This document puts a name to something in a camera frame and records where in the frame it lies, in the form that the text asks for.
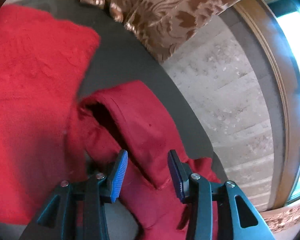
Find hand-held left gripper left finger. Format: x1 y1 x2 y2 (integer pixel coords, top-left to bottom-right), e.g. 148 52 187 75
20 149 129 240

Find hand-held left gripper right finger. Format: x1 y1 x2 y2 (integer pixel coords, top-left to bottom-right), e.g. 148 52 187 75
167 149 275 240

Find dark red sweater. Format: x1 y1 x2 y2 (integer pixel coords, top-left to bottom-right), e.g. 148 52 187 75
67 80 222 240

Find wooden window sill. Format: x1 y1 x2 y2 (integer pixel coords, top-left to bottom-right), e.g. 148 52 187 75
234 0 300 210

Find bright red fuzzy sweater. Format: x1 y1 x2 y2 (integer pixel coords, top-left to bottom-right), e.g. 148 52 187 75
0 4 101 225

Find bright window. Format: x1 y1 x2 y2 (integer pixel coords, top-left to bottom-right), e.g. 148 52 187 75
262 0 300 200

